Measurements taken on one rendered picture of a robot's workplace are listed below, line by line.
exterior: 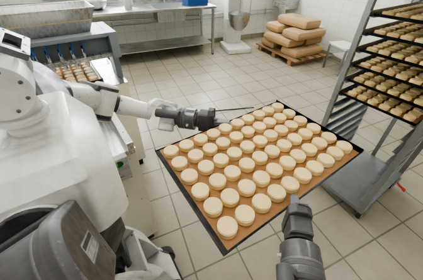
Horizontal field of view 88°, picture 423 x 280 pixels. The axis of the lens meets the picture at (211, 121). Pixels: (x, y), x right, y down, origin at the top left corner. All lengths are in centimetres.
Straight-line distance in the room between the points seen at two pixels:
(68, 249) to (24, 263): 3
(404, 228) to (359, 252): 44
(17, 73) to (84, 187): 15
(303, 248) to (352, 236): 141
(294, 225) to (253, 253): 111
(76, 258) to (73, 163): 13
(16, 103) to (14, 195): 10
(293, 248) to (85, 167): 44
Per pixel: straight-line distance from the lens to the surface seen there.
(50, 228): 25
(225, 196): 62
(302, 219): 60
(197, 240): 170
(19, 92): 33
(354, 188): 204
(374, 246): 200
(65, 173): 33
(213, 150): 74
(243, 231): 60
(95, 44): 165
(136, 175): 118
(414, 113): 159
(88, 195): 34
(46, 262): 24
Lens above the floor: 153
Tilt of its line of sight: 36 degrees down
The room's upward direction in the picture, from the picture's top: straight up
